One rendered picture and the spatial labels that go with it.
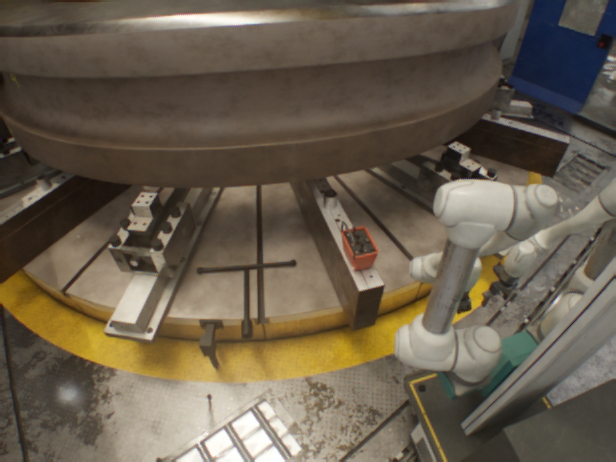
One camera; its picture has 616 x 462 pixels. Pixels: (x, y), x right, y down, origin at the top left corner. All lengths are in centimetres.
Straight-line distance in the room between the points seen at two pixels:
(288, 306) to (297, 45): 140
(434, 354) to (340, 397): 100
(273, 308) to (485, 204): 148
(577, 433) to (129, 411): 218
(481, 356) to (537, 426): 32
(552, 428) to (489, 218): 84
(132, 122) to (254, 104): 71
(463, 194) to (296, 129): 124
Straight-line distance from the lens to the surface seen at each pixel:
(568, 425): 159
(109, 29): 195
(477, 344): 138
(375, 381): 231
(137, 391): 246
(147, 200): 221
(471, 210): 99
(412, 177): 295
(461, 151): 266
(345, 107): 213
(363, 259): 178
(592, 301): 114
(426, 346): 133
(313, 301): 218
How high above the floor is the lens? 210
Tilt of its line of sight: 44 degrees down
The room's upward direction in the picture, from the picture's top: straight up
